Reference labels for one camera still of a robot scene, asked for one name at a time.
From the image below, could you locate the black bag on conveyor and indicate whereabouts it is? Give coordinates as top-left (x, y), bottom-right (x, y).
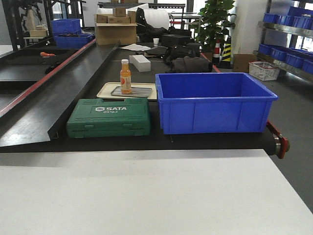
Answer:
top-left (163, 43), bottom-right (201, 65)

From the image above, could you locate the beige plastic tray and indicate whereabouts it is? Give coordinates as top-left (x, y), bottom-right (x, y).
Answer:
top-left (97, 82), bottom-right (157, 101)

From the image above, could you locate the large blue plastic bin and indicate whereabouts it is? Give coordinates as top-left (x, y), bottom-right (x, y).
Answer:
top-left (155, 72), bottom-right (278, 134)

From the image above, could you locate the brown cardboard box on floor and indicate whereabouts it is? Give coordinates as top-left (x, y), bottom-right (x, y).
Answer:
top-left (232, 54), bottom-right (257, 73)

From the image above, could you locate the orange handled tool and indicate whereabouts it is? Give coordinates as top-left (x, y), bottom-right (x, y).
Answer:
top-left (40, 52), bottom-right (55, 57)

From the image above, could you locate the blue bin on conveyor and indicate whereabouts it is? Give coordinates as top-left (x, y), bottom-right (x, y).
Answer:
top-left (54, 34), bottom-right (95, 49)

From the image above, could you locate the dark grey cloth bundle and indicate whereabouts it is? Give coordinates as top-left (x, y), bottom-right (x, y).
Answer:
top-left (169, 56), bottom-right (213, 73)

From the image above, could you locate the white paper cup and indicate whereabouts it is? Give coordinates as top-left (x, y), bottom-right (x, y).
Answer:
top-left (153, 38), bottom-right (159, 47)

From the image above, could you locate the white rectangular box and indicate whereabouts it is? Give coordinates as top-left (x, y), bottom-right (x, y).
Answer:
top-left (129, 55), bottom-right (151, 72)

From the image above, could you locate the white plastic basket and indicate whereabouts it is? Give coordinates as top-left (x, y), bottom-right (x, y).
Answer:
top-left (249, 61), bottom-right (280, 81)

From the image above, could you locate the large cardboard box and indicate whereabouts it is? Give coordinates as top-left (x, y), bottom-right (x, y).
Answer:
top-left (95, 23), bottom-right (137, 46)

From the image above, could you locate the yellow black traffic cone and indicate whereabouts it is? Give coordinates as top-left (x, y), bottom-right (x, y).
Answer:
top-left (218, 36), bottom-right (232, 69)

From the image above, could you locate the small grey metal tray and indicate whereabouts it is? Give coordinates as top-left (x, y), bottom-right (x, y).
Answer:
top-left (111, 86), bottom-right (153, 98)

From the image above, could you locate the green potted plant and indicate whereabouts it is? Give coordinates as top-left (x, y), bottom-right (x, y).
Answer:
top-left (191, 0), bottom-right (235, 50)

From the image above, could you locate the green SATA tool case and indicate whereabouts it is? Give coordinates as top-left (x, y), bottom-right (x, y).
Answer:
top-left (66, 98), bottom-right (151, 138)

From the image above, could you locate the red white traffic cone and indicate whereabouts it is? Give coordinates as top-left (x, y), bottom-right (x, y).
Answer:
top-left (212, 39), bottom-right (220, 65)

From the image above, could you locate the red conveyor end bracket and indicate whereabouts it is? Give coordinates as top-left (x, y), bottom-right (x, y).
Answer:
top-left (266, 120), bottom-right (290, 159)

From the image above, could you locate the orange juice bottle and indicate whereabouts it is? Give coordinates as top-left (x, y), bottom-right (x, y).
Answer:
top-left (120, 59), bottom-right (132, 94)

